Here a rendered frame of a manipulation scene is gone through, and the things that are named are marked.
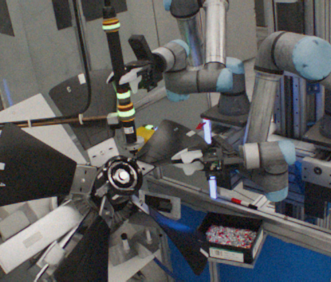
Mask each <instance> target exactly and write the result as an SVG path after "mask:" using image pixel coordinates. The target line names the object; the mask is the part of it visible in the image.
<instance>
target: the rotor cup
mask: <svg viewBox="0 0 331 282"><path fill-rule="evenodd" d="M121 172H125V173H126V174H127V177H126V178H125V179H122V178H121V177H120V173H121ZM101 173H102V175H101V176H100V178H98V179H97V177H98V176H99V175H100V174H101ZM142 183H143V175H142V171H141V168H140V167H139V165H138V164H137V163H136V161H134V160H133V159H132V158H130V157H128V156H124V155H115V156H113V157H111V158H109V159H108V160H107V161H106V162H105V163H104V164H103V165H102V166H101V167H99V168H97V172H96V175H95V181H94V183H93V187H92V190H91V193H90V194H89V195H85V197H86V198H87V200H88V202H89V203H90V204H91V205H92V207H94V208H95V209H96V210H98V211H99V206H100V205H101V200H102V198H103V195H104V196H106V198H107V199H108V201H109V202H110V204H111V206H112V208H113V212H114V213H116V212H119V211H120V210H121V209H123V208H124V207H125V206H126V205H127V204H128V202H129V200H130V198H131V197H133V196H134V195H135V194H136V193H137V192H139V190H140V188H141V186H142ZM115 195H117V196H119V197H116V198H115V199H112V197H114V196H115Z"/></svg>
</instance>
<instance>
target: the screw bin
mask: <svg viewBox="0 0 331 282"><path fill-rule="evenodd" d="M264 223H265V220H264V219H259V218H252V217H244V216H238V215H234V214H233V215H230V214H223V213H218V212H214V211H207V213H206V214H205V215H204V217H203V219H202V221H201V222H200V224H199V225H198V227H197V228H196V230H197V231H200V232H202V233H203V234H204V235H205V232H207V229H208V228H209V226H210V224H217V225H223V226H227V227H233V226H234V227H235V228H241V229H250V230H254V231H258V232H257V234H256V237H255V239H254V242H253V243H252V246H251V248H245V247H238V246H232V245H229V244H228V245H226V244H220V243H217V242H207V243H208V246H209V254H208V257H214V258H217V259H222V260H224V259H226V260H229V261H234V262H239V263H245V264H251V263H252V261H253V259H254V256H255V254H256V252H257V250H258V247H259V246H260V243H261V240H262V239H263V236H264Z"/></svg>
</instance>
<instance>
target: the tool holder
mask: <svg viewBox="0 0 331 282"><path fill-rule="evenodd" d="M111 115H112V113H110V114H109V115H108V117H107V121H108V124H109V125H110V124H111V125H110V128H111V130H115V133H116V137H117V143H118V144H120V147H121V148H122V149H124V150H135V149H137V148H140V147H142V146H143V145H144V138H143V137H141V136H137V141H136V142H135V143H127V142H126V137H125V135H124V129H123V126H122V121H120V117H119V119H118V118H117V117H118V116H117V115H115V116H111Z"/></svg>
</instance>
